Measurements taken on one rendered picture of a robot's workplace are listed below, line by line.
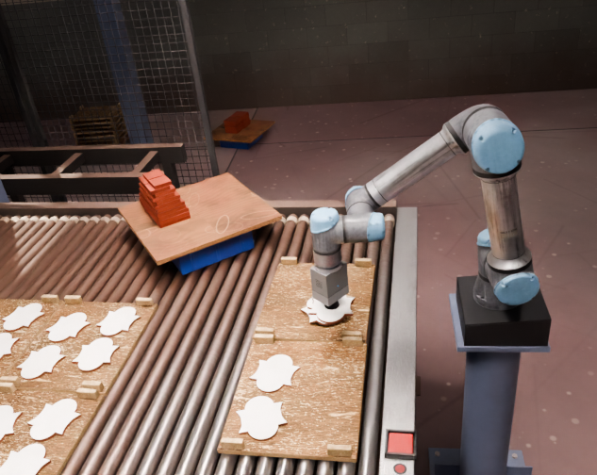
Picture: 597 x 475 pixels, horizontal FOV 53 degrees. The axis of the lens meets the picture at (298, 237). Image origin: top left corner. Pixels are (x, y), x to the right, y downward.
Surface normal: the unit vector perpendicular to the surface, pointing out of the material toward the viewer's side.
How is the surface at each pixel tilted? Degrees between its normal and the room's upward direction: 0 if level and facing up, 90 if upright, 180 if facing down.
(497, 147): 82
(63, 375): 0
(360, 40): 90
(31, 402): 0
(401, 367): 0
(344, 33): 90
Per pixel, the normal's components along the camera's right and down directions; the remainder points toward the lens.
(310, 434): -0.10, -0.85
